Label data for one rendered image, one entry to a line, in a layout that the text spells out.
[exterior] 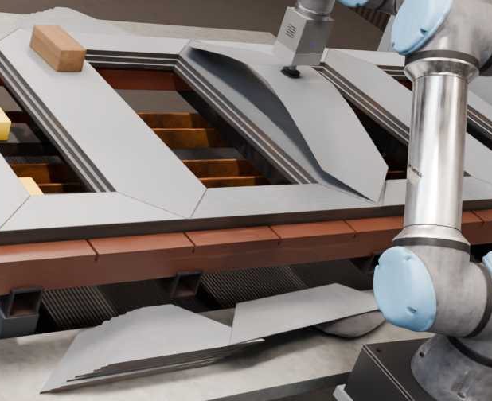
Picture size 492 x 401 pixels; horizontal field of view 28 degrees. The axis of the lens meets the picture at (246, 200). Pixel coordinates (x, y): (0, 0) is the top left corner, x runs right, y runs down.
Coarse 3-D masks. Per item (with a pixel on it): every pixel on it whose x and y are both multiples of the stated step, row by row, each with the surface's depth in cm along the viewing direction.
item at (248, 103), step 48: (192, 48) 235; (240, 96) 218; (288, 144) 204; (96, 192) 168; (240, 192) 179; (288, 192) 185; (336, 192) 191; (384, 192) 198; (0, 240) 146; (48, 240) 151
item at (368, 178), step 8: (344, 168) 195; (352, 168) 196; (360, 168) 198; (368, 168) 199; (376, 168) 200; (384, 168) 201; (336, 176) 192; (344, 176) 193; (352, 176) 195; (360, 176) 196; (368, 176) 197; (376, 176) 198; (384, 176) 200; (352, 184) 193; (360, 184) 194; (368, 184) 195; (376, 184) 197
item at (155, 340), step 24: (144, 312) 161; (168, 312) 163; (192, 312) 165; (96, 336) 156; (120, 336) 155; (144, 336) 156; (168, 336) 158; (192, 336) 160; (216, 336) 162; (72, 360) 150; (96, 360) 149; (120, 360) 149; (144, 360) 152; (168, 360) 155; (192, 360) 158; (48, 384) 145; (72, 384) 145
